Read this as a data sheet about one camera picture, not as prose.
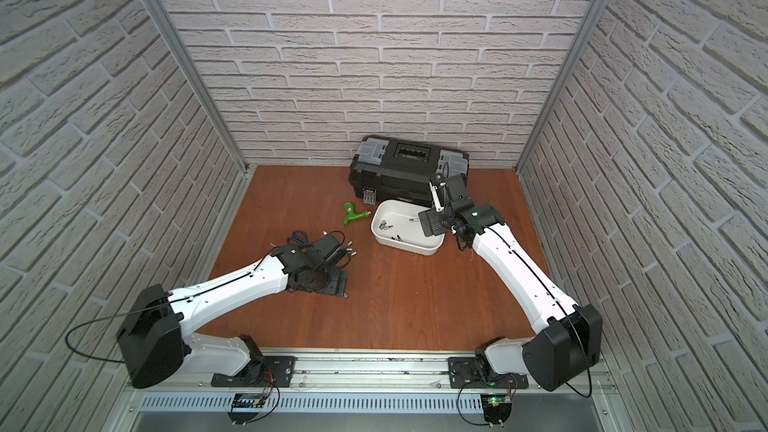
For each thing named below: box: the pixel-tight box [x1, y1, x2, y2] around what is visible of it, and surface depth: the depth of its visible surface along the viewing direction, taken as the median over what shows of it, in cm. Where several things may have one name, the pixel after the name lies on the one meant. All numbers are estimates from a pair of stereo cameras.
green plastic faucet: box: [343, 202, 371, 227], surface depth 105 cm
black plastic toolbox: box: [348, 134, 470, 207], surface depth 102 cm
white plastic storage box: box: [371, 199, 446, 255], surface depth 103 cm
